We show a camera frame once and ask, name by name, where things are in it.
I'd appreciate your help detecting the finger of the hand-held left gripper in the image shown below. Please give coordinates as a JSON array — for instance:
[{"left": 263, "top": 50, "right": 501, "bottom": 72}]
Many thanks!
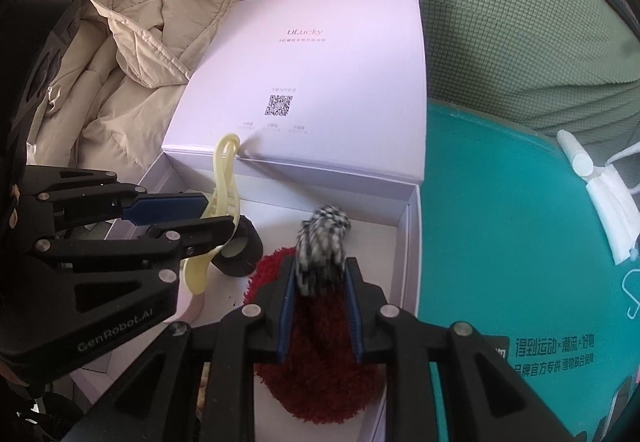
[
  {"left": 30, "top": 216, "right": 241, "bottom": 273},
  {"left": 20, "top": 165, "right": 208, "bottom": 228}
]

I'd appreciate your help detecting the red fuzzy scrunchie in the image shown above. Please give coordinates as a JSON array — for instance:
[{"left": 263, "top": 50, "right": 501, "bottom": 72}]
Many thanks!
[{"left": 241, "top": 246, "right": 388, "bottom": 425}]

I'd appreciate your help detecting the white garment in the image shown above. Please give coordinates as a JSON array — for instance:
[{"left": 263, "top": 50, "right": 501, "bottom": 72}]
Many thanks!
[{"left": 607, "top": 139, "right": 640, "bottom": 168}]

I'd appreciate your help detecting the black wide hair band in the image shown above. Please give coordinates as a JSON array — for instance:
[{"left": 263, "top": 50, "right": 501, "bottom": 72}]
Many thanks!
[{"left": 212, "top": 215, "right": 263, "bottom": 278}]

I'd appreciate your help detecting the white folded cloth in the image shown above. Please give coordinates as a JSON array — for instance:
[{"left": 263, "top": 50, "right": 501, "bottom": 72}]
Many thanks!
[{"left": 585, "top": 165, "right": 640, "bottom": 265}]

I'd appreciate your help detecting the cream hair claw clip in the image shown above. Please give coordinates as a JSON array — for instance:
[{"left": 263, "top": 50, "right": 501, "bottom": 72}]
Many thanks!
[{"left": 181, "top": 133, "right": 242, "bottom": 295}]

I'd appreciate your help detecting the lavender gift box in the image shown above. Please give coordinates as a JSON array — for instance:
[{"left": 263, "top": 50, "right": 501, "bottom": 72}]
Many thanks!
[{"left": 70, "top": 0, "right": 426, "bottom": 442}]

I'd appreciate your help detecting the black white checkered scrunchie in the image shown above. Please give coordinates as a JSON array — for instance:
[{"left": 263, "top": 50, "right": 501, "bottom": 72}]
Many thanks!
[{"left": 295, "top": 203, "right": 351, "bottom": 298}]

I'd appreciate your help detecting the green sofa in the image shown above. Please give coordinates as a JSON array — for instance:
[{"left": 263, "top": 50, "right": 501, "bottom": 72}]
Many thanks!
[{"left": 260, "top": 0, "right": 640, "bottom": 148}]

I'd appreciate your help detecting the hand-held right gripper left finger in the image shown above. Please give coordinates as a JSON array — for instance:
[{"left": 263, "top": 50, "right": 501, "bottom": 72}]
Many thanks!
[{"left": 62, "top": 256, "right": 296, "bottom": 442}]

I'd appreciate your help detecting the teal bubble mailer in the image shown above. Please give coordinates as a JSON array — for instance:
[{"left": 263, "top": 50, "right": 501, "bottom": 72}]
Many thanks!
[{"left": 415, "top": 97, "right": 640, "bottom": 442}]

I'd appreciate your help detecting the beige down jacket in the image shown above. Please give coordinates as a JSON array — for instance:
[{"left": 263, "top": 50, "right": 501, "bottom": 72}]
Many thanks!
[{"left": 25, "top": 0, "right": 301, "bottom": 183}]

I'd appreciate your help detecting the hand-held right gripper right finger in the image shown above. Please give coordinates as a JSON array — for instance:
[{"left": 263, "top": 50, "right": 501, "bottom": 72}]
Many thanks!
[{"left": 344, "top": 257, "right": 586, "bottom": 442}]

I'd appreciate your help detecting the black smartphone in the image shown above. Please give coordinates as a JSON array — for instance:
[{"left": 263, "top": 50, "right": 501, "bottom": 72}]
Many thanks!
[{"left": 605, "top": 374, "right": 638, "bottom": 438}]

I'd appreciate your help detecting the white tube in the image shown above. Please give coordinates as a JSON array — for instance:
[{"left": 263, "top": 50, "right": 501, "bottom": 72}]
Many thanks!
[{"left": 556, "top": 129, "right": 594, "bottom": 178}]

